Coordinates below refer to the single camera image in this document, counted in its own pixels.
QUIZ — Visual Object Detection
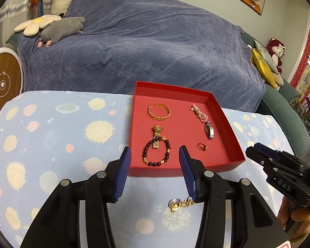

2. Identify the gold chain with pendant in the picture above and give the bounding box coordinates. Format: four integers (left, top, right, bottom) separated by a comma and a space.
167, 196, 197, 213

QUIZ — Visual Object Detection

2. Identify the silver metal watch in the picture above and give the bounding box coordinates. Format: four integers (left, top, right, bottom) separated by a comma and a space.
205, 122, 214, 140

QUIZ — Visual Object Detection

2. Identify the white pearl bracelet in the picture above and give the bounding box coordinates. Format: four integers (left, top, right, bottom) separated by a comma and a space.
190, 104, 209, 123

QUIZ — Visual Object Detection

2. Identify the dark bead bracelet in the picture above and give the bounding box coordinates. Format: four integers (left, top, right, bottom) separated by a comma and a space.
141, 135, 171, 167

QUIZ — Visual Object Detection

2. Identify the gold link watch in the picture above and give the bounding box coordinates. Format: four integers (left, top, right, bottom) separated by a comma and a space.
152, 125, 163, 149

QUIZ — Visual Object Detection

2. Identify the gold chain bangle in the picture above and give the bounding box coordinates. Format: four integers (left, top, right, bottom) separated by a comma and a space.
147, 103, 171, 121

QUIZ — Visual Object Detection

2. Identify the red shallow jewelry box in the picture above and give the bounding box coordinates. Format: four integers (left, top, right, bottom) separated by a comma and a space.
129, 81, 245, 178

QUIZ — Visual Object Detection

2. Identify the person's right hand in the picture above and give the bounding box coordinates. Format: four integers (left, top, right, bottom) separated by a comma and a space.
277, 197, 310, 242

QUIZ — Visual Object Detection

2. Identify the green sofa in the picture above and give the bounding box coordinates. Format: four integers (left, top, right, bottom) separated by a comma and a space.
241, 30, 310, 158

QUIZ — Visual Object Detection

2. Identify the gold satin cushion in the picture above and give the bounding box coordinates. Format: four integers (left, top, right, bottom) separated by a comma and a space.
252, 48, 278, 89

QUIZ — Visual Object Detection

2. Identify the blue planet print cloth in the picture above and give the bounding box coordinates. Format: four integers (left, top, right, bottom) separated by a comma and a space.
0, 91, 292, 247

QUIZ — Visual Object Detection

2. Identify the silver grey cushion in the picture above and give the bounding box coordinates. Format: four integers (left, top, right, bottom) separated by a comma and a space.
254, 40, 278, 74

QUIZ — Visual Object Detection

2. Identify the red monkey plush toy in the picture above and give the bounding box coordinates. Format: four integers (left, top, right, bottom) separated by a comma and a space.
267, 38, 286, 74

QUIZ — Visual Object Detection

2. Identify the dark blue velvet blanket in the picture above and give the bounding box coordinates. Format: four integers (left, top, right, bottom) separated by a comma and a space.
18, 0, 266, 112

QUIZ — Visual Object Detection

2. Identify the round wooden white side table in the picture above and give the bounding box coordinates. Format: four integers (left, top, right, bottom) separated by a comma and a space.
0, 47, 23, 111

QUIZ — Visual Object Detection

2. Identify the grey plush toy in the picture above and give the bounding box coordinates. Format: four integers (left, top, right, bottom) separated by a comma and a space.
37, 17, 86, 48

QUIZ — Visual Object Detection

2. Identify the cream flower plush cushion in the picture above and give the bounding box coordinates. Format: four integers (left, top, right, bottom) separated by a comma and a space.
14, 15, 61, 37

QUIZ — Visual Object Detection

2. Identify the white sheer curtain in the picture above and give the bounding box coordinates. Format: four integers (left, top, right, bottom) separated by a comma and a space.
0, 0, 37, 47

